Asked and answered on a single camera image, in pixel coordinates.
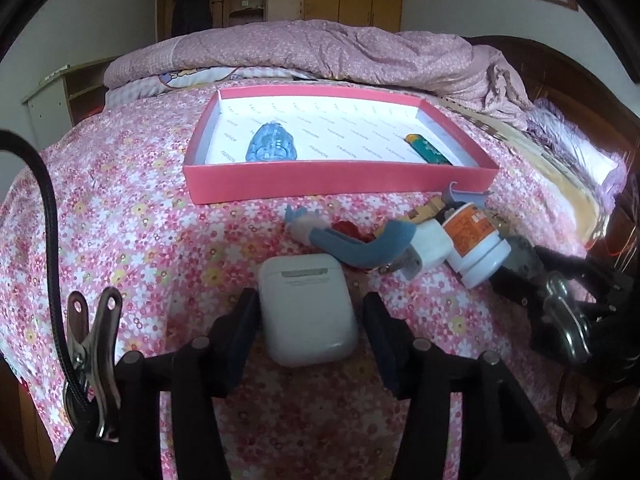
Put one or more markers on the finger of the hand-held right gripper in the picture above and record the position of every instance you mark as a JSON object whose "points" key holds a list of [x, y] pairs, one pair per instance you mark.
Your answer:
{"points": [[520, 287], [522, 255]]}

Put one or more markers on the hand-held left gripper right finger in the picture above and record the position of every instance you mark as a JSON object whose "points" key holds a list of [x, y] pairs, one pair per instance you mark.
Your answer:
{"points": [[382, 330]]}

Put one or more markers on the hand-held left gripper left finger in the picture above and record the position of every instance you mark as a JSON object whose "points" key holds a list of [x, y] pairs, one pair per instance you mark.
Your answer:
{"points": [[245, 325]]}

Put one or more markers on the white bottle with orange label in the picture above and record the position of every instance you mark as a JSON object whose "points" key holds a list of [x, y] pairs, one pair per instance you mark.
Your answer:
{"points": [[475, 245]]}

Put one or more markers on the white earbuds case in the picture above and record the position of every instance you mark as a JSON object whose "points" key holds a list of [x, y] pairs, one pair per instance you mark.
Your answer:
{"points": [[305, 310]]}

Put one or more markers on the pale purple plastic clip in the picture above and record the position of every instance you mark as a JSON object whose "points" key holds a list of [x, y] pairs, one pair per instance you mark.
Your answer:
{"points": [[465, 195]]}

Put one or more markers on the white charger plug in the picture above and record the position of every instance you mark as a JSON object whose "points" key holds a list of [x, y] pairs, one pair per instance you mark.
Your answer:
{"points": [[430, 247]]}

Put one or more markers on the wooden clip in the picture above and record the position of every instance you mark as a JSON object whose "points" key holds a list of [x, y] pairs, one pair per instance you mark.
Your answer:
{"points": [[427, 211]]}

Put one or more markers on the red small packet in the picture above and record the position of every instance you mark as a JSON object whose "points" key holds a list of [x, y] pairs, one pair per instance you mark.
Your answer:
{"points": [[350, 230]]}

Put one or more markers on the pink cardboard box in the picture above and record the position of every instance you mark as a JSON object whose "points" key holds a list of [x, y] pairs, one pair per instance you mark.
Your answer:
{"points": [[340, 180]]}

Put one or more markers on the beige woven bed mat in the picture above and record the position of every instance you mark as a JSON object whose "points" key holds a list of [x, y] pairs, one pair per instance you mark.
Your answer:
{"points": [[560, 195]]}

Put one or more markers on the purple fringed pillow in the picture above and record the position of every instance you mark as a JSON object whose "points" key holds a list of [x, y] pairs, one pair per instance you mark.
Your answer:
{"points": [[590, 155]]}

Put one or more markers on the pink floral bedsheet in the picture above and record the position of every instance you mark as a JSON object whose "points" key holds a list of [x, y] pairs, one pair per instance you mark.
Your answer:
{"points": [[150, 220]]}

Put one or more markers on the green patterned lighter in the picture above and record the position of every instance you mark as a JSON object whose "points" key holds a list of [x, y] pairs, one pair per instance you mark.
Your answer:
{"points": [[425, 149]]}

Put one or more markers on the metal spring clip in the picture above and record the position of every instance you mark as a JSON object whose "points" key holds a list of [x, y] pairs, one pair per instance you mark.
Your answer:
{"points": [[100, 340]]}

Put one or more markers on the dark wooden headboard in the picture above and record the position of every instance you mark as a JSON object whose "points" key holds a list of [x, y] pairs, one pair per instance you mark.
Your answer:
{"points": [[575, 75]]}

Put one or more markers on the cartoon print pillow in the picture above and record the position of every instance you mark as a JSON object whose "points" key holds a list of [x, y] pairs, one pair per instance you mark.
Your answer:
{"points": [[190, 77]]}

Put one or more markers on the purple floral quilt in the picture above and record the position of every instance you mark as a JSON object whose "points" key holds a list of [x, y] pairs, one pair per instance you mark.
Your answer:
{"points": [[325, 45]]}

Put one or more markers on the wooden bedside cabinet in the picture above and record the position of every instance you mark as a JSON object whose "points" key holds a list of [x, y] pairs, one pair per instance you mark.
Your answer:
{"points": [[50, 100]]}

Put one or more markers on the dark hanging jacket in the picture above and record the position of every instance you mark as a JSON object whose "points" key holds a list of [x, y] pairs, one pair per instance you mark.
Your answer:
{"points": [[191, 10]]}

